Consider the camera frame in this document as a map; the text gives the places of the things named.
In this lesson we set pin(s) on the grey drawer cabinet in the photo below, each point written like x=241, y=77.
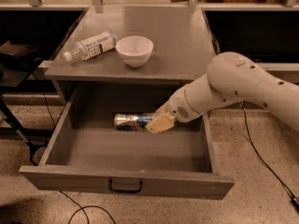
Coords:
x=182, y=46

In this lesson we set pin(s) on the blue silver redbull can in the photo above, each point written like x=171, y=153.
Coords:
x=132, y=122

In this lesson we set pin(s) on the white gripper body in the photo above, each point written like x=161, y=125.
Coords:
x=176, y=106

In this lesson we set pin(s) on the clear plastic water bottle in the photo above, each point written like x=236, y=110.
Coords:
x=92, y=47

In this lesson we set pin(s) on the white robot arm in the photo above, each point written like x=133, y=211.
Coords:
x=230, y=78

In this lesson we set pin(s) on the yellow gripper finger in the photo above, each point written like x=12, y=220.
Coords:
x=163, y=122

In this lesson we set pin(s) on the white ceramic bowl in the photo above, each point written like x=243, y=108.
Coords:
x=134, y=50

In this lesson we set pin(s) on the black stand at left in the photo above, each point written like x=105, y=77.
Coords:
x=17, y=63

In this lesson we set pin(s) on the black drawer handle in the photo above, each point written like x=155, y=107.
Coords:
x=126, y=187

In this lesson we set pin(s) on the open grey top drawer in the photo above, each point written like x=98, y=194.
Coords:
x=86, y=151

